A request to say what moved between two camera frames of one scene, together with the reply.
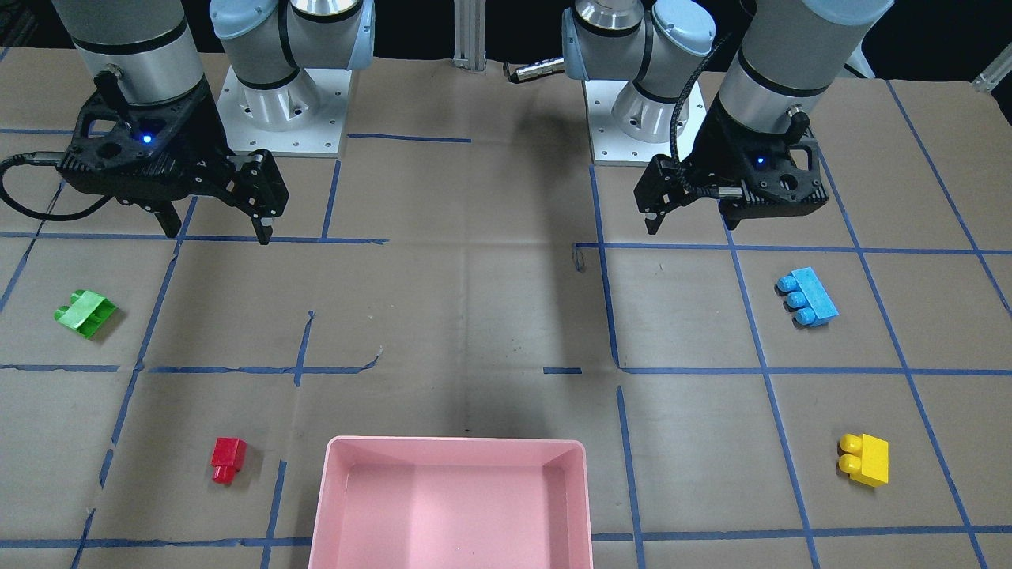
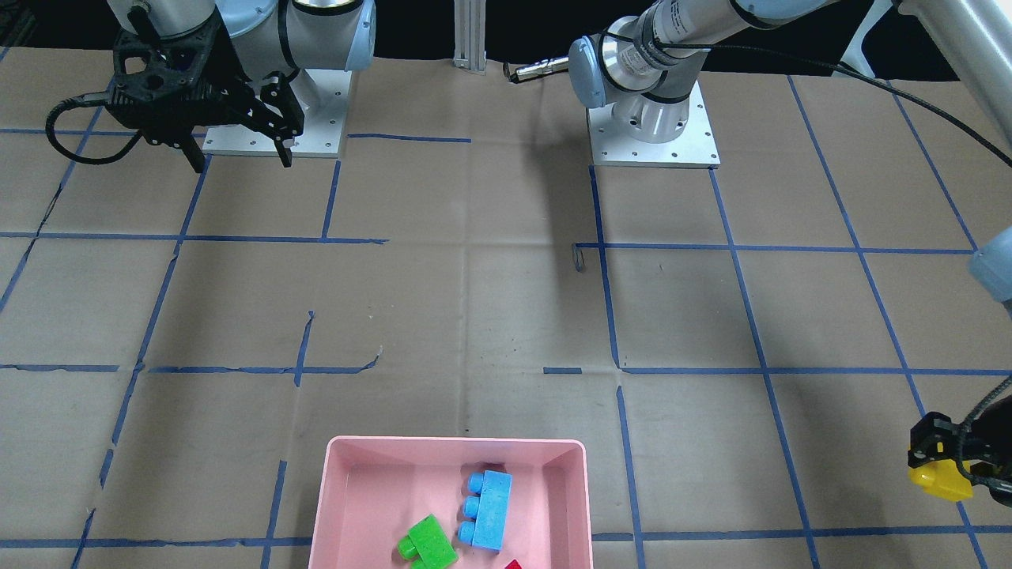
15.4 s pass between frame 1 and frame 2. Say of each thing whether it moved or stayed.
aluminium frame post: stayed
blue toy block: moved
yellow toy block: moved
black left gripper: moved
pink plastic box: stayed
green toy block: moved
